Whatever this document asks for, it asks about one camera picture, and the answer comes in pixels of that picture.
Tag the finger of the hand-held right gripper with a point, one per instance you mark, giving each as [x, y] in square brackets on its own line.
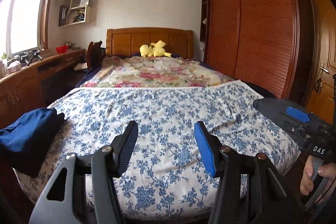
[270, 106]
[298, 114]

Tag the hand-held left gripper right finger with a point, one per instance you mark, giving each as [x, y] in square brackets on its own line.
[204, 150]

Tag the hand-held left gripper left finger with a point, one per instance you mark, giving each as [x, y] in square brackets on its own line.
[128, 145]

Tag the folded blue clothes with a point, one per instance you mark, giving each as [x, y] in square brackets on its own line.
[29, 129]

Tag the person's right hand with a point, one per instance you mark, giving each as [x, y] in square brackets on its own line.
[305, 179]

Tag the blue floral blanket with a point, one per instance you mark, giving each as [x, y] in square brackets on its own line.
[157, 108]

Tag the wooden wardrobe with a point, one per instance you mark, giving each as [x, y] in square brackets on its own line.
[262, 29]

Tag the wooden door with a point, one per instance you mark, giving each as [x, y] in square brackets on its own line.
[326, 43]

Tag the pink floral quilt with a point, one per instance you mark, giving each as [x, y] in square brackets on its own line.
[157, 73]

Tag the white paper sheet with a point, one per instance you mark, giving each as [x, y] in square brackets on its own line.
[80, 67]

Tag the wooden chair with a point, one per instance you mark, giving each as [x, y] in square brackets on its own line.
[94, 54]

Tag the yellow plush toy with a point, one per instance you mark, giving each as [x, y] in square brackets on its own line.
[155, 50]

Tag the wooden bed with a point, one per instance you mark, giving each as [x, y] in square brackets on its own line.
[123, 41]

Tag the grey metal pot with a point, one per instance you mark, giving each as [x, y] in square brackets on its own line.
[70, 45]

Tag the red bowl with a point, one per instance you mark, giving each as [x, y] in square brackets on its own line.
[62, 49]

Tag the wooden desk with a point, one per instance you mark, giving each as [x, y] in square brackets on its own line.
[23, 87]

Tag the dark side shelf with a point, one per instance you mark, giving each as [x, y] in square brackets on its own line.
[203, 6]

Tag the black metal tool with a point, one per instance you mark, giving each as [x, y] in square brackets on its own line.
[30, 57]

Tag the tissue box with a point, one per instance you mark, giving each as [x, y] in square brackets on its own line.
[14, 67]

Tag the row of books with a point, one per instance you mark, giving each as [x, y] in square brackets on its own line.
[72, 16]

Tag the white paper bag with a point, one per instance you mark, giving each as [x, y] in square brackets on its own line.
[80, 1]

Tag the small green plant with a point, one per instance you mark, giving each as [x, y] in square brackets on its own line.
[4, 56]

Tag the window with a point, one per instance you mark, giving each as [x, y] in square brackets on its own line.
[26, 11]

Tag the white wall shelf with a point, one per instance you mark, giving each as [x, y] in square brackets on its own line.
[88, 14]

